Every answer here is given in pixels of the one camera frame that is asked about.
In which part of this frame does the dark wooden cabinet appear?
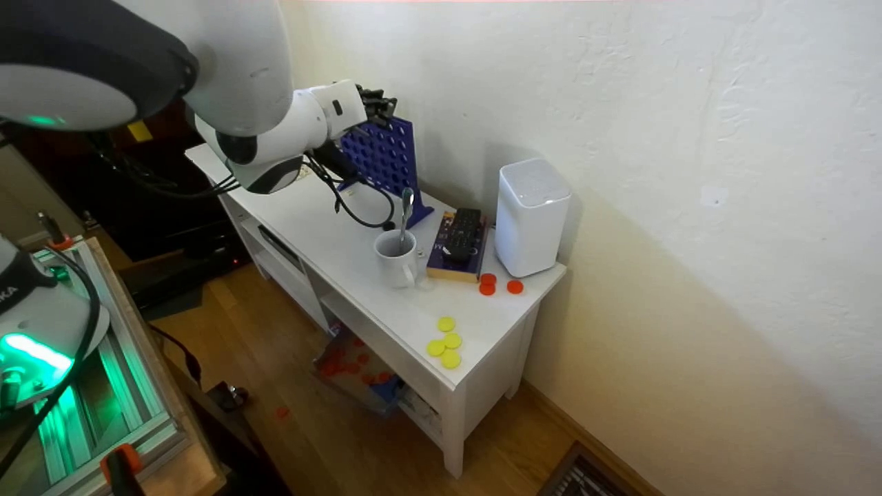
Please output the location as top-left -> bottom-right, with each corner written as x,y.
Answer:
0,100 -> 252,307

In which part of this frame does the orange clamp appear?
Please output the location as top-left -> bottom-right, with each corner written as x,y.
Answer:
37,211 -> 75,251
100,443 -> 147,496

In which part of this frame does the purple book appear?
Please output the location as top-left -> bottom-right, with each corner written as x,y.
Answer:
425,210 -> 491,284

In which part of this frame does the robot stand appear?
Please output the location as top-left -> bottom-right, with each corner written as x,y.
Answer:
0,233 -> 229,496

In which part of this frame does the stack of papers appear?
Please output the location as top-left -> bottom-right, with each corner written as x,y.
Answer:
398,384 -> 443,437

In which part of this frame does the black cable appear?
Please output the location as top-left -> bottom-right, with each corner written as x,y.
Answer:
147,322 -> 204,388

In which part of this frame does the white mug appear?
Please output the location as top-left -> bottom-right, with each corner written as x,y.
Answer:
373,229 -> 420,289

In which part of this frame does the small black device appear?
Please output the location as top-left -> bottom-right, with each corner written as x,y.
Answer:
205,381 -> 250,414

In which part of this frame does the dark framed mat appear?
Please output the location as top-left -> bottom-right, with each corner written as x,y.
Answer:
536,441 -> 664,496

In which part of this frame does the black remote control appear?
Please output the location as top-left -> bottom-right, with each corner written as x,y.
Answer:
441,207 -> 483,267

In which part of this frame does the metal spoon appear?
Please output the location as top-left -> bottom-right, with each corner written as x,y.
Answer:
398,187 -> 416,253

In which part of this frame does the white box speaker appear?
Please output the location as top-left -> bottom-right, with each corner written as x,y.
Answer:
494,158 -> 573,279

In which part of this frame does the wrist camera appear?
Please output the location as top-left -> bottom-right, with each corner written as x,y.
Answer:
316,141 -> 361,184

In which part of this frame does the game box with red discs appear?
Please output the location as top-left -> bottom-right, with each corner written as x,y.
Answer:
312,327 -> 409,418

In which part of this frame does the blue game grid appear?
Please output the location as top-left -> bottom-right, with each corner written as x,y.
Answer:
338,116 -> 435,230

